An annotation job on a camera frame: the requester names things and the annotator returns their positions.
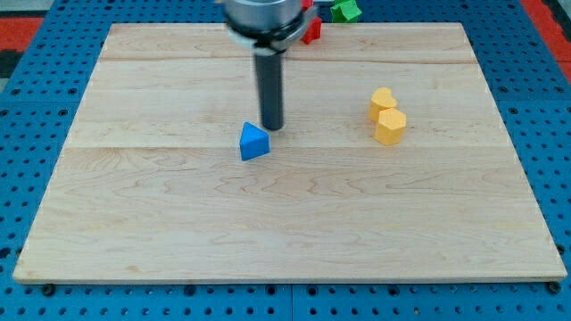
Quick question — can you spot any blue triangle block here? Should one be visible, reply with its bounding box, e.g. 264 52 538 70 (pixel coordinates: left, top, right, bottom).
239 122 270 161

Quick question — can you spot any dark cylindrical pusher stick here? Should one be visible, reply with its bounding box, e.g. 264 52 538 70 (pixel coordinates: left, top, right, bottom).
253 52 284 131

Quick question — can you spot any yellow hexagon block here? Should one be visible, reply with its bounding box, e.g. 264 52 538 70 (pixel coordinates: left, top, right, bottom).
374 109 407 145

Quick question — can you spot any yellow heart block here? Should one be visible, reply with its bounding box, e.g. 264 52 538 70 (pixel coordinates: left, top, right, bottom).
368 87 398 122

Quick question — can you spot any red block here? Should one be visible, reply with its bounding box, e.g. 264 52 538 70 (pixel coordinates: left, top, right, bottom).
301 0 322 45

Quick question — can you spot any wooden board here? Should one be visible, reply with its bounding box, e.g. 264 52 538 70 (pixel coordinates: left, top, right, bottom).
13 23 567 284

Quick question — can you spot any green star block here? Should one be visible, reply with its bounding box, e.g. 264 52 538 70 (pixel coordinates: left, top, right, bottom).
330 0 362 23

